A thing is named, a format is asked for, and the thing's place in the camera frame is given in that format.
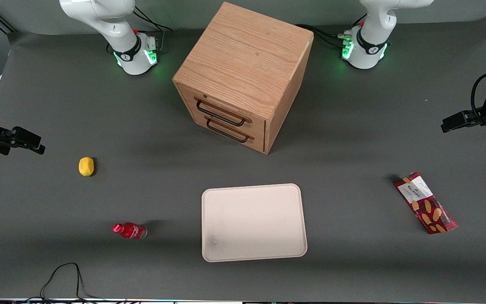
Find black frame strut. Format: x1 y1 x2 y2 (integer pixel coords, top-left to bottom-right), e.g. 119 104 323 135
0 12 18 35

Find yellow lemon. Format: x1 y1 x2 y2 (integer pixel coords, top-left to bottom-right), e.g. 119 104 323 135
78 157 95 177

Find red cookie box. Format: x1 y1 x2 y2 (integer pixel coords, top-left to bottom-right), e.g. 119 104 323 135
394 172 458 234

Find black right arm base cables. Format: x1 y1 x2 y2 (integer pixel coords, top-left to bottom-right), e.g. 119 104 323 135
132 6 174 52

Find beige plastic tray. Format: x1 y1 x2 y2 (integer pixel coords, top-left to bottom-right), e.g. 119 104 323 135
201 183 308 263

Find black cable loop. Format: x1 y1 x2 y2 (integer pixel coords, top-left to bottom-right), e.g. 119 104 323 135
28 263 100 303

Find black arm base cables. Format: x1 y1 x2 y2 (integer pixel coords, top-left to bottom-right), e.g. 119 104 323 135
132 6 174 52
296 24 348 48

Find black left arm base cables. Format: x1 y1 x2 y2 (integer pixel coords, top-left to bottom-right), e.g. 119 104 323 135
296 24 348 48

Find red drink bottle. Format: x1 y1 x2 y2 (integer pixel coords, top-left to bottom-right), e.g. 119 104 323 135
112 222 148 240

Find wooden drawer cabinet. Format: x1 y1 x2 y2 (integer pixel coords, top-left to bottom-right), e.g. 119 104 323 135
172 2 314 155

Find wooden drawer black handle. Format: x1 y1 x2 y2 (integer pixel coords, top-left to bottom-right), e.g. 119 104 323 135
190 108 266 153
181 87 267 138

